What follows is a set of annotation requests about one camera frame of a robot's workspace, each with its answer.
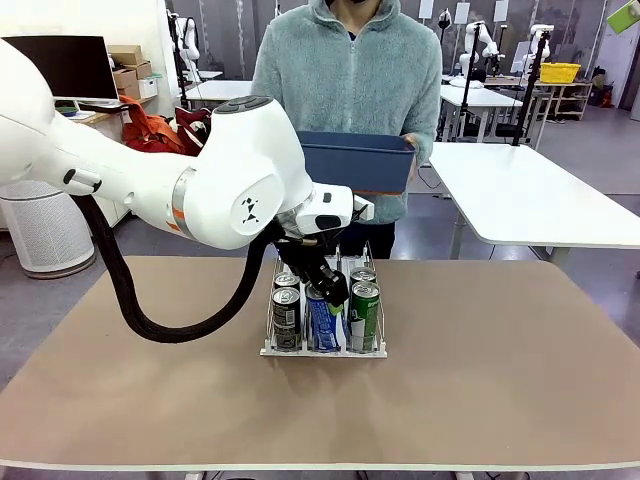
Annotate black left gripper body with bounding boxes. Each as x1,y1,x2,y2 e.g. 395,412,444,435
273,229,342,281

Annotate person's left fleece forearm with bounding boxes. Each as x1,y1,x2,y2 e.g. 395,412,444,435
405,99,444,169

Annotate blue plastic bin orange handles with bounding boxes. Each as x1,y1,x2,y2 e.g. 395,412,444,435
298,130,417,196

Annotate clear wire can rack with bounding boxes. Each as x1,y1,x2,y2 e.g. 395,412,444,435
259,239,389,359

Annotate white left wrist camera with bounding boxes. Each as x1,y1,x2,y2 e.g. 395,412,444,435
349,196,375,221

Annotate black tripod pole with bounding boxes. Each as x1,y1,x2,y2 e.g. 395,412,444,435
510,29,552,147
458,22,482,141

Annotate orange jacket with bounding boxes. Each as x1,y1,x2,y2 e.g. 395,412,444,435
119,94,201,154

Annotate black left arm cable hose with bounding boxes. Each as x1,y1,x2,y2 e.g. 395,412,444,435
69,192,279,345

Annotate person in mint fleece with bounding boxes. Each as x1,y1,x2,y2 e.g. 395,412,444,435
251,0,444,259

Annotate black computer monitor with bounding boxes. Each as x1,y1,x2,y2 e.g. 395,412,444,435
2,35,120,101

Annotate yellow plastic crate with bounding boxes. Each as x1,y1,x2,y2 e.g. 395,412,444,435
539,61,582,84

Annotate person's left hand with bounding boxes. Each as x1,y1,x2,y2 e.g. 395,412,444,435
401,132,420,185

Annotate low wooden shelf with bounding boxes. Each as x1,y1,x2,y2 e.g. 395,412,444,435
537,79,594,121

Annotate white background table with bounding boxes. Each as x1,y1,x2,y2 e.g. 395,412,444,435
439,84,524,144
185,79,254,109

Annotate white cylindrical air purifier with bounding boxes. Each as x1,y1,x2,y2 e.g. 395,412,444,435
0,180,96,280

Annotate blue beverage can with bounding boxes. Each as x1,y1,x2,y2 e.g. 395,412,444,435
305,284,347,351

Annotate dark red black jacket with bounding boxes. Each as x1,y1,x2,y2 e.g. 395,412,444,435
172,105,216,151

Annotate white side table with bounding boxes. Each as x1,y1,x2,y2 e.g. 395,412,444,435
428,142,640,266

